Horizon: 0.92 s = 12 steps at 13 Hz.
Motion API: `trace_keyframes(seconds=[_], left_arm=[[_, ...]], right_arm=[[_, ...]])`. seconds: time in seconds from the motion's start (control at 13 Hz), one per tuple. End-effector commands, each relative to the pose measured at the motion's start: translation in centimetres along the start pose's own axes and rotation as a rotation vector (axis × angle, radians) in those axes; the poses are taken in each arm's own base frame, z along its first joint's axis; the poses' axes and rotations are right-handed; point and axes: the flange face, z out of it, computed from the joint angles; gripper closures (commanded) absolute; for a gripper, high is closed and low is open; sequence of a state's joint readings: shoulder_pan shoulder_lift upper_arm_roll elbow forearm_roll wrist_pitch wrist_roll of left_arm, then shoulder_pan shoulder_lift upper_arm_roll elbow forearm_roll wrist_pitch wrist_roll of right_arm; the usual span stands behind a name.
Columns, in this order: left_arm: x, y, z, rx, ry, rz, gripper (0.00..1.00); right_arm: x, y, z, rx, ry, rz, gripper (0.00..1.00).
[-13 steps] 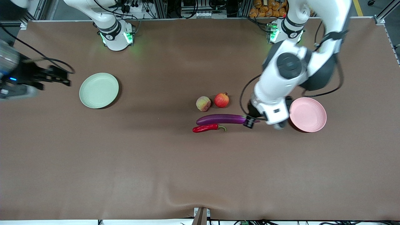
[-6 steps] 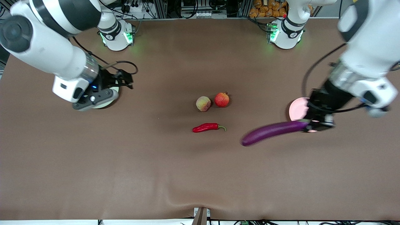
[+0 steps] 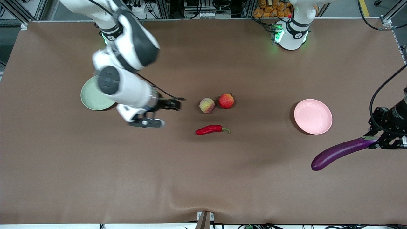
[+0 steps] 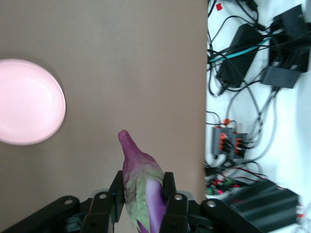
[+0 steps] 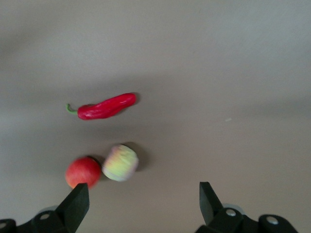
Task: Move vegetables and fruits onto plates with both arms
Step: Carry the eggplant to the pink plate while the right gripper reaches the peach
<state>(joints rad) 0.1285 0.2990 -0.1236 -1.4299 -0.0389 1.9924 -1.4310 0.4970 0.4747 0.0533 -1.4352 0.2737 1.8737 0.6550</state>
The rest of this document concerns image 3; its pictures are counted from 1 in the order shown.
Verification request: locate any red chili pepper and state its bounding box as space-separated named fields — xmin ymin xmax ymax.
xmin=195 ymin=125 xmax=231 ymax=135

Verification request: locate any pale green round plate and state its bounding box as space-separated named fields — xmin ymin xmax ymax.
xmin=80 ymin=75 xmax=116 ymax=111

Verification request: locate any metal table edge bracket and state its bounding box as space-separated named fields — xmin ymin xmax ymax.
xmin=196 ymin=211 xmax=214 ymax=229

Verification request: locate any grey electronics rack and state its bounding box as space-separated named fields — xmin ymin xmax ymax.
xmin=169 ymin=0 xmax=252 ymax=19

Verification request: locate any pile of orange objects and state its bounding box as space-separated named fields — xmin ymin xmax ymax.
xmin=253 ymin=0 xmax=293 ymax=18

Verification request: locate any white power strip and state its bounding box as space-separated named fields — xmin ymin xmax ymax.
xmin=131 ymin=0 xmax=147 ymax=14

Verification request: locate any pink round plate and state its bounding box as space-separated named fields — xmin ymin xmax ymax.
xmin=294 ymin=99 xmax=333 ymax=135

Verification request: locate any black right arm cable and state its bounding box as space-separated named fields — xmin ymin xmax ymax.
xmin=136 ymin=73 xmax=186 ymax=101

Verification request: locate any red apple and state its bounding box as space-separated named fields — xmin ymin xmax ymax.
xmin=218 ymin=93 xmax=235 ymax=109

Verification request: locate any aluminium frame post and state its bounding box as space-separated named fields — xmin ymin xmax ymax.
xmin=380 ymin=0 xmax=407 ymax=31
xmin=0 ymin=0 xmax=32 ymax=31

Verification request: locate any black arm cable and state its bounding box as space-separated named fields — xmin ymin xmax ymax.
xmin=136 ymin=73 xmax=186 ymax=101
xmin=369 ymin=64 xmax=407 ymax=134

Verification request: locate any long purple eggplant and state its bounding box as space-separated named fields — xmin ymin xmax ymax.
xmin=311 ymin=136 xmax=379 ymax=171

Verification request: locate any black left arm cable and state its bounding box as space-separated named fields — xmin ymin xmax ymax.
xmin=369 ymin=64 xmax=407 ymax=134

